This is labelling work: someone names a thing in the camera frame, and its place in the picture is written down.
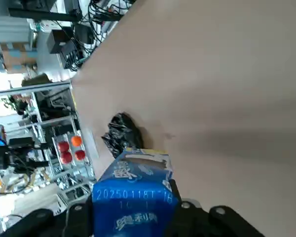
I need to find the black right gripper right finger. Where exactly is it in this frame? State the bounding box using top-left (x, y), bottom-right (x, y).
top-left (164, 179), bottom-right (265, 237)

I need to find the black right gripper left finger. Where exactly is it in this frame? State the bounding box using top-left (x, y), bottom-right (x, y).
top-left (4, 193), bottom-right (94, 237)

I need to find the blue cookie box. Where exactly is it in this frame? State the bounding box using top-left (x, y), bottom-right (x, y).
top-left (92, 147), bottom-right (175, 237)

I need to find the black plastic bag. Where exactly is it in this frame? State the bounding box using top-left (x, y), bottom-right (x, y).
top-left (101, 112), bottom-right (144, 159)

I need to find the clear acrylic fruit stand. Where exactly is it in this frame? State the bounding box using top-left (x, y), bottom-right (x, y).
top-left (51, 128), bottom-right (100, 178)

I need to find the brown cardboard box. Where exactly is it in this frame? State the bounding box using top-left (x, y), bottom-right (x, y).
top-left (0, 41), bottom-right (38, 74)

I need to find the black monitor stand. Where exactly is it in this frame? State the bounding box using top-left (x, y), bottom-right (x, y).
top-left (8, 6), bottom-right (83, 23)

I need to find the black camera rig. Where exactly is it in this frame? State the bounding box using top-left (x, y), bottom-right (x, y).
top-left (0, 122), bottom-right (50, 171)

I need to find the aluminium frame post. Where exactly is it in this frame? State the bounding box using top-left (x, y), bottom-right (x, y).
top-left (0, 80), bottom-right (73, 96)

